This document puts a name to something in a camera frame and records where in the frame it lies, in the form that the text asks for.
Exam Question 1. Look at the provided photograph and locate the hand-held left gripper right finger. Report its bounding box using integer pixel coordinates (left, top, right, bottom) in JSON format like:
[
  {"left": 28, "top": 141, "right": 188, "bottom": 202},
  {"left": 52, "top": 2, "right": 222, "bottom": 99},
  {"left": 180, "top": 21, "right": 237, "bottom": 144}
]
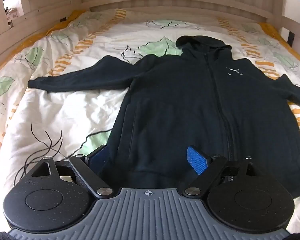
[{"left": 182, "top": 145, "right": 256, "bottom": 197}]

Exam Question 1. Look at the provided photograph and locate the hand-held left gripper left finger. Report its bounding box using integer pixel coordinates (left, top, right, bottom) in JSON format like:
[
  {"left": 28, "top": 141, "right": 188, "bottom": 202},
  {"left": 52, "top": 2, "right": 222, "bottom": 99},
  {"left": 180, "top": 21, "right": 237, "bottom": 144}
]
[{"left": 31, "top": 144, "right": 113, "bottom": 197}]

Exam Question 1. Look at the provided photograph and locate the dark navy zip hoodie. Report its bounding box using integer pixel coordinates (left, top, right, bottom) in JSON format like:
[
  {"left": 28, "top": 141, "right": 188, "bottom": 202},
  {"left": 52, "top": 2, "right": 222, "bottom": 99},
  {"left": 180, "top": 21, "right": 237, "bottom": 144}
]
[{"left": 27, "top": 35, "right": 300, "bottom": 201}]

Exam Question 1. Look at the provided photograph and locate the white leaf-print duvet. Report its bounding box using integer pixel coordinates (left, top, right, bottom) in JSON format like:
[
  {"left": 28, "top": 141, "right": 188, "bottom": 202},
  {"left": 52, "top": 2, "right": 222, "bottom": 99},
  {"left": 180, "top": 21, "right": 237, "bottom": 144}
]
[{"left": 0, "top": 9, "right": 300, "bottom": 233}]

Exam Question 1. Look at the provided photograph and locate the white patterned box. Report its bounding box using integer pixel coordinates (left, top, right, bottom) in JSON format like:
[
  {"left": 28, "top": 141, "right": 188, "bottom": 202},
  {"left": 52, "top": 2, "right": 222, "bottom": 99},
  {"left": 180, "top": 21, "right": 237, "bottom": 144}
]
[{"left": 4, "top": 7, "right": 18, "bottom": 28}]

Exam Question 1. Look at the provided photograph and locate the pale wooden bed frame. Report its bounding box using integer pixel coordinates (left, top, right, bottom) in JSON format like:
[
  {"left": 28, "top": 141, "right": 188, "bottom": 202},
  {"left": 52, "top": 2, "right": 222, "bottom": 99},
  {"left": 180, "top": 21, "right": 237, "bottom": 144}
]
[{"left": 0, "top": 0, "right": 300, "bottom": 80}]

